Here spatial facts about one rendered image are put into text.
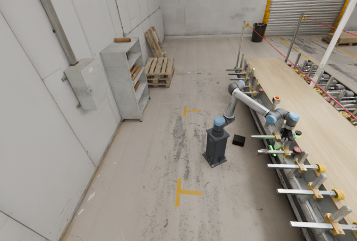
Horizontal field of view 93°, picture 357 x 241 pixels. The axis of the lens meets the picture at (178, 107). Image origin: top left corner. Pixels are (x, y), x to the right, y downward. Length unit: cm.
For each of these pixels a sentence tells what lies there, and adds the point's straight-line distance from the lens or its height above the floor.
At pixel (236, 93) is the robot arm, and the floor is 140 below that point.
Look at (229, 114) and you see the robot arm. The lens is 246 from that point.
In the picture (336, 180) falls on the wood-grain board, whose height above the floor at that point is 90.
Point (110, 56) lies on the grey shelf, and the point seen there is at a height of 148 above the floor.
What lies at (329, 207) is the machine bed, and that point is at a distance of 228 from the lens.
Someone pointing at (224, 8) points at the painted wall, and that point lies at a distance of 920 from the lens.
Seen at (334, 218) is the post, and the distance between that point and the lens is 187.
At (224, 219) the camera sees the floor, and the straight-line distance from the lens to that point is 265.
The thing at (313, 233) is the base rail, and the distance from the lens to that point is 212.
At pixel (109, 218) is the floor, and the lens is 282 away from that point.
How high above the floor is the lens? 247
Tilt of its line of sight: 37 degrees down
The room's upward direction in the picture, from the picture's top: 4 degrees counter-clockwise
